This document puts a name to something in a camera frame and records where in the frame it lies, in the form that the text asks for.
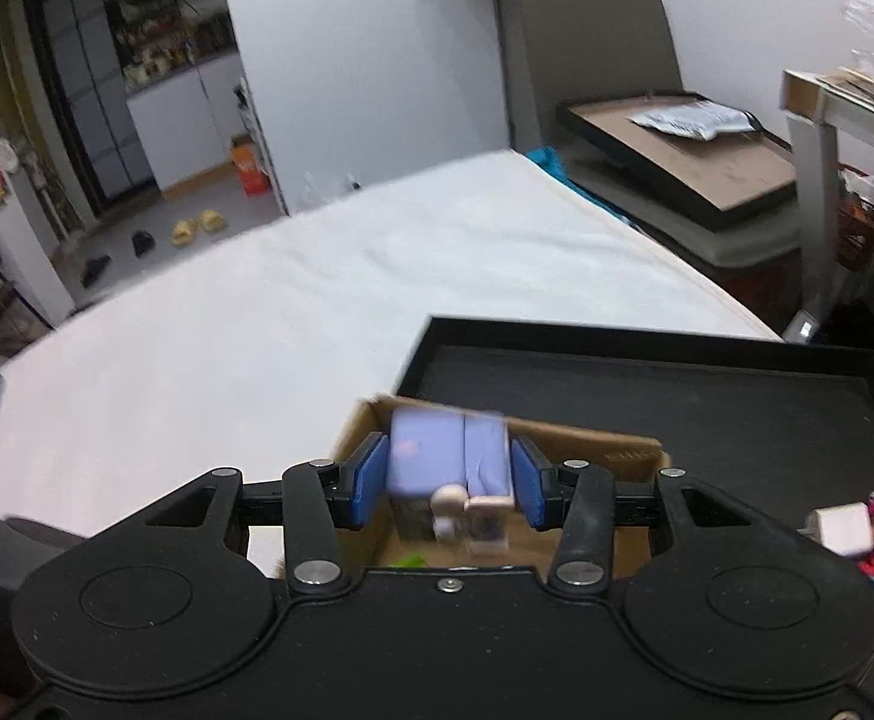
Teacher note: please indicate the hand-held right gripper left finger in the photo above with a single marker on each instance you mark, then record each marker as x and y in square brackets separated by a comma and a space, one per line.
[368, 481]

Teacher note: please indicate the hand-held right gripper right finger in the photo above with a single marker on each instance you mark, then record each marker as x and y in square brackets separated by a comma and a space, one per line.
[528, 484]

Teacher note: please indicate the grey patterned small box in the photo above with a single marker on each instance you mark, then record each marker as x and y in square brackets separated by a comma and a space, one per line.
[437, 457]

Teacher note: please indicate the brown cardboard box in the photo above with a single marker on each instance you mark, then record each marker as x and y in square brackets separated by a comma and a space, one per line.
[594, 451]

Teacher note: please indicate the green charger plug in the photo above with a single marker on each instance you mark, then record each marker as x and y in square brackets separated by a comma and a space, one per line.
[411, 562]

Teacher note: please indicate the black shallow tray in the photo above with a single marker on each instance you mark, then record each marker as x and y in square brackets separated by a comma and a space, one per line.
[707, 405]

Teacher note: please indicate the white charger plug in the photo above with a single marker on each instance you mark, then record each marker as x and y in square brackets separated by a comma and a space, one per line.
[842, 529]

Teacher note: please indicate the yellow slipper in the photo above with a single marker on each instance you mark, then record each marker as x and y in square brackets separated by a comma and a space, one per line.
[184, 232]
[212, 222]

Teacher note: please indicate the teal cloth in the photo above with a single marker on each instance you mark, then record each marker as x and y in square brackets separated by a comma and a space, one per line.
[549, 163]

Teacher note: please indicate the black shoe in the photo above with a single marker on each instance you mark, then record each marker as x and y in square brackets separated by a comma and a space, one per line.
[95, 270]
[143, 243]

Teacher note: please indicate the orange carton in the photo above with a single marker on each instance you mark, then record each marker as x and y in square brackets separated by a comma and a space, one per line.
[249, 165]

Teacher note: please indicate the grey plastic mail bag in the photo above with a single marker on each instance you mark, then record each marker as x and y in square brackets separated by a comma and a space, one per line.
[688, 124]

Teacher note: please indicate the white-legged desk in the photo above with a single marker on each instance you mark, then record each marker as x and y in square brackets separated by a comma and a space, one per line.
[812, 165]

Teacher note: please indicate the grey upholstered chair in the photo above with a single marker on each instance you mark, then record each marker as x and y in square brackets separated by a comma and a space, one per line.
[594, 37]

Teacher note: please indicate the dark glass sliding door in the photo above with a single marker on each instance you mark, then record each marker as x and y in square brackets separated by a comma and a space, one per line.
[84, 90]

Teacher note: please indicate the kitchen cabinet shelf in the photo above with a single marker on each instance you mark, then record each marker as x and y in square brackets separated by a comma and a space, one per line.
[174, 37]

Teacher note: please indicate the black picture frame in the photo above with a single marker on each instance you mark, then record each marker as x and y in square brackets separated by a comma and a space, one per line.
[692, 172]

